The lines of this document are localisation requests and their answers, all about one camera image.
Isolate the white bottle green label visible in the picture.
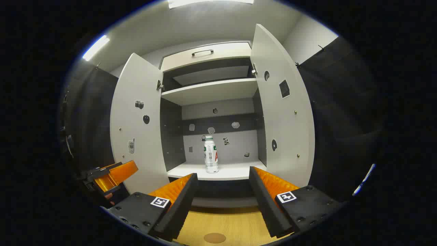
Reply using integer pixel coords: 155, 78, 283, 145
204, 136, 219, 174

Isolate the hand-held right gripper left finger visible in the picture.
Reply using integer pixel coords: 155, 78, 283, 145
101, 173, 199, 242

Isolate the white and grey cabinet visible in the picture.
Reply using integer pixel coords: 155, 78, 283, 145
159, 41, 268, 209

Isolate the round brown coaster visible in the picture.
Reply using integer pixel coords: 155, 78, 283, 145
204, 233, 226, 244

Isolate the white cabinet door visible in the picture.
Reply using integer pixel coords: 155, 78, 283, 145
250, 24, 315, 188
110, 52, 171, 194

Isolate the white cabinet drawer front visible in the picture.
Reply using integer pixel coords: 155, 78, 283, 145
160, 42, 252, 72

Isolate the black backdrop cloth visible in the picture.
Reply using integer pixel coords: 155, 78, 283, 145
62, 63, 119, 175
296, 36, 378, 203

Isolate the long ceiling light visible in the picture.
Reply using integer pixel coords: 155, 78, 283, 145
167, 0, 255, 9
82, 35, 110, 61

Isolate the white cabinet shelf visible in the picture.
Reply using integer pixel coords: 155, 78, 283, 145
161, 78, 258, 106
167, 161, 267, 181

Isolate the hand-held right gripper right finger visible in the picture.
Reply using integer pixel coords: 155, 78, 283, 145
248, 166, 343, 238

